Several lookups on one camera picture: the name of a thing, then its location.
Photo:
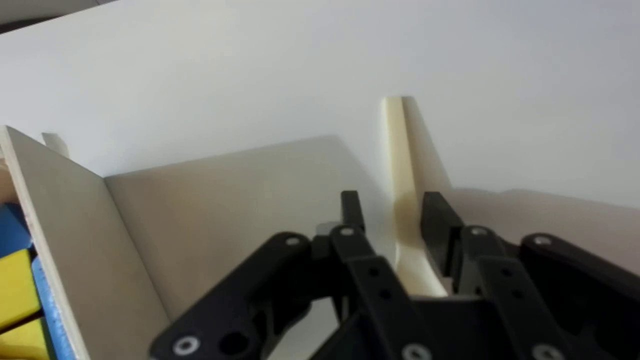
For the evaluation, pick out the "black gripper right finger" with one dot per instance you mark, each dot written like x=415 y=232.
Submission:
x=506 y=281

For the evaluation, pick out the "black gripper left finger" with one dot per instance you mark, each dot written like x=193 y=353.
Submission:
x=372 y=281

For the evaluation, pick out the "light wooden box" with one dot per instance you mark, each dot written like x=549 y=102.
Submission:
x=80 y=252

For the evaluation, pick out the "blue block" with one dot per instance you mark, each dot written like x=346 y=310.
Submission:
x=13 y=230

